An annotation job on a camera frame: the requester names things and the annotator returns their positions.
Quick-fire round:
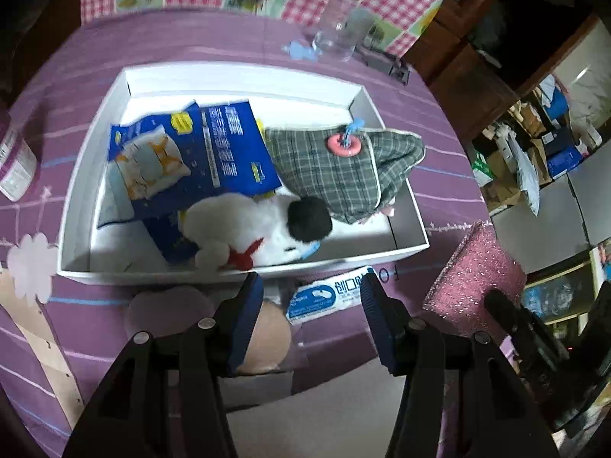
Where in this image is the purple striped tablecloth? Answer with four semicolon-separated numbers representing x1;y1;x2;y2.
1;10;490;457

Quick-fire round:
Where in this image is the green plaid fabric pouch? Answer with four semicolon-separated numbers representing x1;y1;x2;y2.
264;125;426;224

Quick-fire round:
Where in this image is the pink glitter sponge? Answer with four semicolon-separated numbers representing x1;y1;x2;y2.
422;221;526;344

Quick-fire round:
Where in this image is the clear glass cup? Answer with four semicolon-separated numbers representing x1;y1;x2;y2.
312;0;374;62

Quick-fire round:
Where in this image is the purple white cylindrical can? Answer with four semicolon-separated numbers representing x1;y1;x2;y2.
0;109;37;202

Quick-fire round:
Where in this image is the white blue bandage packet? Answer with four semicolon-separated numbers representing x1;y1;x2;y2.
286;266;376;326

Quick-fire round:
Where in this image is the lavender soft pad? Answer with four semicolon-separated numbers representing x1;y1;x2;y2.
124;285;215;338

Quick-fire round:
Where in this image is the green white carton box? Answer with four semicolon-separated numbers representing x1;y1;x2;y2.
470;151;495;188

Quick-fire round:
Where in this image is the white plush toy red scarf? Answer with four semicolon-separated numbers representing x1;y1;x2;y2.
180;194;333;272

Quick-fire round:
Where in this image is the black clip tool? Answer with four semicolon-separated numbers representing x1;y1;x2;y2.
355;45;411;86

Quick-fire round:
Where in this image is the beige round powder puff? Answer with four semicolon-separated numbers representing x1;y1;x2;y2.
237;301;292;375

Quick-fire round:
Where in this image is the blue packet with pillow picture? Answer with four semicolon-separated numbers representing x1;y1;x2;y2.
97;102;281;227

